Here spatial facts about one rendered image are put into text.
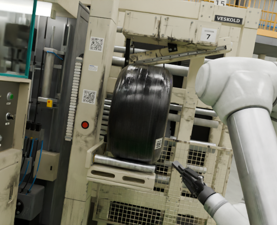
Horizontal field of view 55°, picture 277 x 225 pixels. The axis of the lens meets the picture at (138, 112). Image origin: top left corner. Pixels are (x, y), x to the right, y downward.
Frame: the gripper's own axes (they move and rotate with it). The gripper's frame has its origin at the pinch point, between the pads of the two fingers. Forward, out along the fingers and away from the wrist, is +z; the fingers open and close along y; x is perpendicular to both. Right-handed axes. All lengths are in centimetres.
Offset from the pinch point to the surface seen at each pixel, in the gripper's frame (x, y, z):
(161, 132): 1.4, -7.8, 16.7
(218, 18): 90, -39, 74
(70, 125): -29, 7, 59
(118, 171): -17.6, 17.2, 24.1
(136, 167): -8.4, 15.0, 20.5
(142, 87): -1.0, -24.9, 33.3
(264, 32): 566, 104, 319
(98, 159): -24.0, 14.9, 34.8
